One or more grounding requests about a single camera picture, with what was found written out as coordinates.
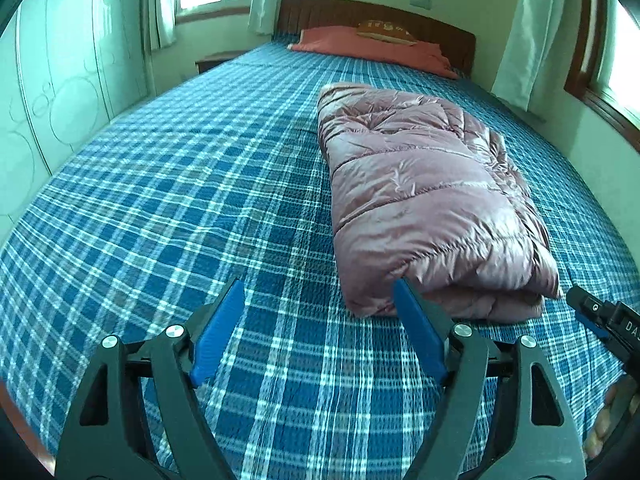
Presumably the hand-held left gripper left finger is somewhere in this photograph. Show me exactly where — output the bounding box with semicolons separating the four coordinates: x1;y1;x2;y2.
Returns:
55;277;246;480

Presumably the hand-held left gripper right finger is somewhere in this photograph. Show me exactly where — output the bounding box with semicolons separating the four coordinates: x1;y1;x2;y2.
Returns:
392;278;587;480

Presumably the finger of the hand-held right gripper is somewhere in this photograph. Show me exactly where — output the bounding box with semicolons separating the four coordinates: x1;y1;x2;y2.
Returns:
565;285;614;342

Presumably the pink puffer jacket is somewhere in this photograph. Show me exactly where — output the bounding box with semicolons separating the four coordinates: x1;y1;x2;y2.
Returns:
316;82;563;322

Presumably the person's right hand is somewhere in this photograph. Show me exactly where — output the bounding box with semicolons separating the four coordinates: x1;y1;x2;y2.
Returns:
584;375;640;461

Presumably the blue plaid bedspread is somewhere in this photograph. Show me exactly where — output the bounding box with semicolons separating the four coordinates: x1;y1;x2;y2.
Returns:
0;32;640;480

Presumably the wooden nightstand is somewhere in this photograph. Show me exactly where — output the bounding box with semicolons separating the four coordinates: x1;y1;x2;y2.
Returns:
194;50;251;75

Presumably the red pillow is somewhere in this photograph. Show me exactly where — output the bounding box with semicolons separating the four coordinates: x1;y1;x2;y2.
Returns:
287;25;460;80

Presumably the white patterned wardrobe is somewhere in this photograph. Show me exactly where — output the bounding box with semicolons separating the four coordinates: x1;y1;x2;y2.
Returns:
0;0;152;233

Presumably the wooden headboard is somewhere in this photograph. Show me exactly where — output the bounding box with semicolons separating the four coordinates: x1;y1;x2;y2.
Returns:
276;0;477;73

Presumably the brown patterned cushion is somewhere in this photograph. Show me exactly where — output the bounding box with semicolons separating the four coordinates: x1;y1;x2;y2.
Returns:
355;19;419;47

